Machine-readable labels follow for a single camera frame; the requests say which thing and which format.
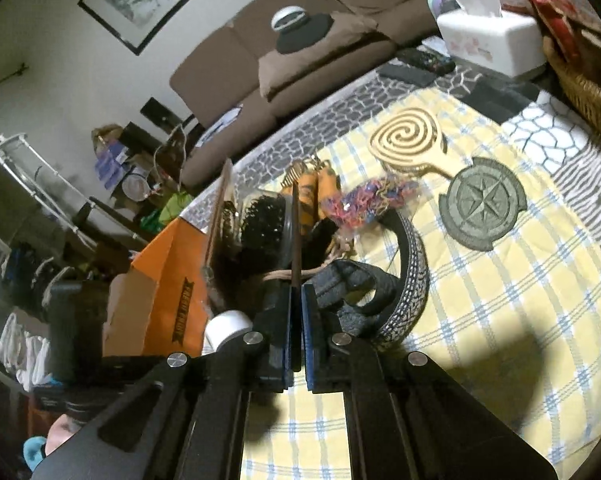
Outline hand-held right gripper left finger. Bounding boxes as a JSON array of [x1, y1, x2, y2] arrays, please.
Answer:
[[30, 284, 295, 480]]

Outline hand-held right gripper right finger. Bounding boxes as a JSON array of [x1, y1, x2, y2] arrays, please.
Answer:
[[303, 282, 560, 480]]

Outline translucent white plastic bottle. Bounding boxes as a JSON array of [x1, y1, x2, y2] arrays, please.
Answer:
[[204, 310, 252, 352]]

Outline black white patterned headband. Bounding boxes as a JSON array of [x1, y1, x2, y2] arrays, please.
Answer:
[[373, 209, 429, 347]]

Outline white hanging clothes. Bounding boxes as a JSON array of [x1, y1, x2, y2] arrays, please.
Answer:
[[0, 310, 54, 393]]

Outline orange cardboard box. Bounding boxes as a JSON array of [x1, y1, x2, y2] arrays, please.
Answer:
[[102, 216, 217, 359]]

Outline clear container of black clips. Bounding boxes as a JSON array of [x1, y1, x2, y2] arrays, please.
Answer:
[[219, 187, 301, 263]]

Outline bag of colourful rubber bands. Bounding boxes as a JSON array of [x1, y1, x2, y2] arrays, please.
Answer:
[[329, 172, 422, 237]]

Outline white metal rack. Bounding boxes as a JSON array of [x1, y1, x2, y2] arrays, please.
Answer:
[[0, 131, 148, 253]]

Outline green plastic bag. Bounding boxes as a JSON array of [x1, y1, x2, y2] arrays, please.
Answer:
[[139, 191, 195, 233]]

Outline cluttered side table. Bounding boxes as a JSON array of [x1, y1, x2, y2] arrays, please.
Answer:
[[91, 96, 194, 216]]

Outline yellow checked cloth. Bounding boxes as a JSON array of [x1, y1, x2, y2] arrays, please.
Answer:
[[180, 92, 601, 480]]

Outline green compass patch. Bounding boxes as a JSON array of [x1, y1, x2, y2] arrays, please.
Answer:
[[438, 156, 527, 252]]

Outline wooden spiral hand mirror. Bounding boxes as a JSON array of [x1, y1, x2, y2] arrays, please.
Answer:
[[369, 106, 454, 181]]

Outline grey stone pattern cloth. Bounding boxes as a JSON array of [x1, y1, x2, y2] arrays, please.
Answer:
[[230, 35, 601, 241]]

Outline brown sofa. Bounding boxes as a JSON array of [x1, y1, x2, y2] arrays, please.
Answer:
[[169, 0, 433, 188]]

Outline black remote control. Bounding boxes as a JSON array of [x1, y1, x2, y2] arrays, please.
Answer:
[[394, 46, 457, 74], [377, 62, 439, 87]]

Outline brown sofa cushion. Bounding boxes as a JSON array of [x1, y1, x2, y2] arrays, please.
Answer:
[[257, 12, 397, 102]]

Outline black flat case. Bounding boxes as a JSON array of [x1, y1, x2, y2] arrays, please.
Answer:
[[465, 77, 541, 123]]

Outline black round pad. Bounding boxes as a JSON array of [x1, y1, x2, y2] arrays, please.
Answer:
[[274, 11, 337, 55]]

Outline white round cap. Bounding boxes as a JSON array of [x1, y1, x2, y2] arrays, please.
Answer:
[[271, 5, 307, 32]]

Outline white tissue box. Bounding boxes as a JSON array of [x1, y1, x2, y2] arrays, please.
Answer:
[[436, 0, 549, 81]]

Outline wicker basket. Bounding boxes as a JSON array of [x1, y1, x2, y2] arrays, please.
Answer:
[[541, 34, 601, 147]]

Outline makeup brush with black handle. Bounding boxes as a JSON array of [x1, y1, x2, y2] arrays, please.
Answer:
[[202, 159, 234, 311]]

